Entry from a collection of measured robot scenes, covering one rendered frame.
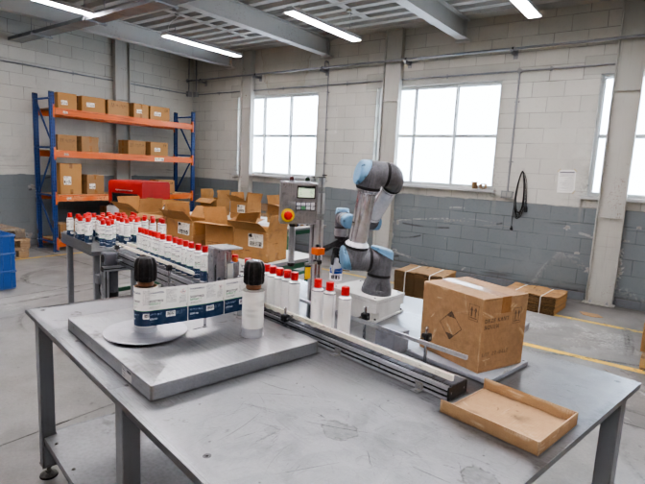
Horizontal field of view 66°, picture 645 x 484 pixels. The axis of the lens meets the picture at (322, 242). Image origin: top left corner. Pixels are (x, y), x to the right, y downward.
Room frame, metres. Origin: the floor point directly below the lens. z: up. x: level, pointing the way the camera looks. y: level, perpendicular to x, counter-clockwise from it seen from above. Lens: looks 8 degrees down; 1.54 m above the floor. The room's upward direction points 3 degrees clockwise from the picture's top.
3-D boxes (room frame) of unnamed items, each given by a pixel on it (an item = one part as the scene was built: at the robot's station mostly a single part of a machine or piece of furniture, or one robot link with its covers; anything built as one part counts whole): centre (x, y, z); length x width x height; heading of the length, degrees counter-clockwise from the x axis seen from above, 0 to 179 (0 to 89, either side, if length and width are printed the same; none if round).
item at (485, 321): (1.85, -0.59, 0.99); 0.30 x 0.24 x 0.27; 32
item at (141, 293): (1.83, 0.66, 1.04); 0.09 x 0.09 x 0.29
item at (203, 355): (1.90, 0.52, 0.86); 0.80 x 0.67 x 0.05; 43
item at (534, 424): (1.39, -0.58, 0.85); 0.30 x 0.26 x 0.04; 43
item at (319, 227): (2.25, 0.03, 1.16); 0.04 x 0.04 x 0.67; 43
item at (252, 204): (6.90, 1.12, 0.97); 0.42 x 0.39 x 0.37; 141
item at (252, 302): (1.87, 0.26, 1.03); 0.09 x 0.09 x 0.30
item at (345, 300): (1.90, -0.10, 0.98); 0.05 x 0.05 x 0.20
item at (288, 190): (2.25, 0.12, 1.38); 0.17 x 0.10 x 0.19; 98
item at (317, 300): (2.01, 0.01, 0.98); 0.05 x 0.05 x 0.20
